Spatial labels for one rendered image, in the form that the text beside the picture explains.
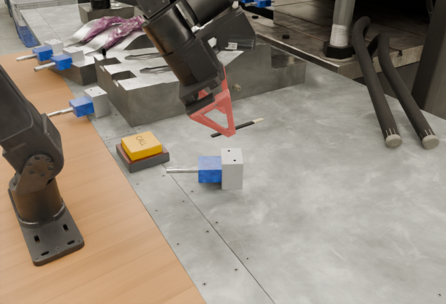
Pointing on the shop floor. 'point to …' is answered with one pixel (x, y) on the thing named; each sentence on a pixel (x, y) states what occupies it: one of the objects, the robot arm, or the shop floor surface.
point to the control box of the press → (432, 46)
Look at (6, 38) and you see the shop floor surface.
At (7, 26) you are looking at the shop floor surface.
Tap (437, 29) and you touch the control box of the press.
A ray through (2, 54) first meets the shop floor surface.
